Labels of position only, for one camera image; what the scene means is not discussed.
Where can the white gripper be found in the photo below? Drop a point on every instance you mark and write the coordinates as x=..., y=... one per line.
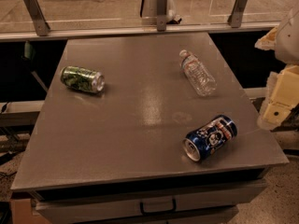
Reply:
x=290, y=37

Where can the blue pepsi can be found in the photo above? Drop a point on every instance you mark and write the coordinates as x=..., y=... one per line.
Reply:
x=201, y=143

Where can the green soda can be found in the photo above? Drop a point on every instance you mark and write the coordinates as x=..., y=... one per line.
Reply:
x=82, y=79

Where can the clear plastic water bottle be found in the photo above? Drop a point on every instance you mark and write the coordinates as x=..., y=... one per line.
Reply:
x=200, y=78

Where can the right metal bracket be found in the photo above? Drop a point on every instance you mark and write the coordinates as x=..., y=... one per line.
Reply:
x=236, y=17

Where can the metal bracket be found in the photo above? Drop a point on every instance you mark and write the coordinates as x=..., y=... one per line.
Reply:
x=236, y=17
x=41, y=26
x=161, y=10

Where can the middle metal bracket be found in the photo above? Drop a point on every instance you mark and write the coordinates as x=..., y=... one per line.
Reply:
x=161, y=10

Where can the grey drawer with black handle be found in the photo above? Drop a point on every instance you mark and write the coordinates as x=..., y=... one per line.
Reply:
x=212, y=204

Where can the left metal bracket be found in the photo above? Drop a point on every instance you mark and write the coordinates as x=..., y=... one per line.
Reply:
x=41, y=26

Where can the metal rail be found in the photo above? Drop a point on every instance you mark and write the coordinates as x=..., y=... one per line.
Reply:
x=151, y=30

